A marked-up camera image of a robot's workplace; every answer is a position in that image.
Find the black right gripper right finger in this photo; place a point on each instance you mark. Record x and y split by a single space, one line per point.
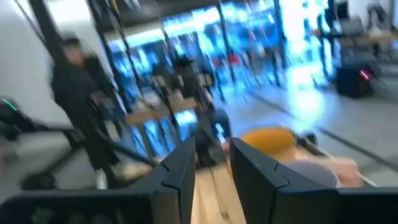
264 189

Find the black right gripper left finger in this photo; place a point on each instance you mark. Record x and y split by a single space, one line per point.
174 186

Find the yellow ceramic mug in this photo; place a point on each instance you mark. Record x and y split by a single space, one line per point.
270 141

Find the grey faceted mug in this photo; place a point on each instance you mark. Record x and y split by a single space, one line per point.
314 174

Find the person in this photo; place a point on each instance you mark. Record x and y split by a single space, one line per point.
77 90

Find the black case with pink light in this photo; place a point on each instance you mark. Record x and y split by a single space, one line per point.
357 79

